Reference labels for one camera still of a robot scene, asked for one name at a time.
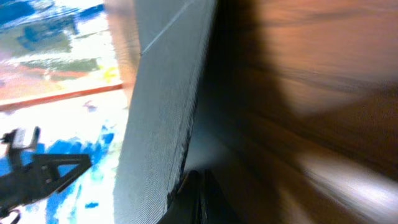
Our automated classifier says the dark green box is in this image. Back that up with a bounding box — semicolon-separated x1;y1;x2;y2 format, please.
113;0;217;224

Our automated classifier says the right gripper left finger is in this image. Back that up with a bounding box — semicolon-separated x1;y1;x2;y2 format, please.
158;170;201;224

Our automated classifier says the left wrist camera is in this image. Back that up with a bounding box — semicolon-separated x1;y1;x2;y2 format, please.
1;126;41;150

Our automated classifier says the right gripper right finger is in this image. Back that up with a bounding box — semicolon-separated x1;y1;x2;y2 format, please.
200;170;242;224

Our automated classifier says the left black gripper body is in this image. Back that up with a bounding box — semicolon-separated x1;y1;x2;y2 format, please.
1;154;92;215

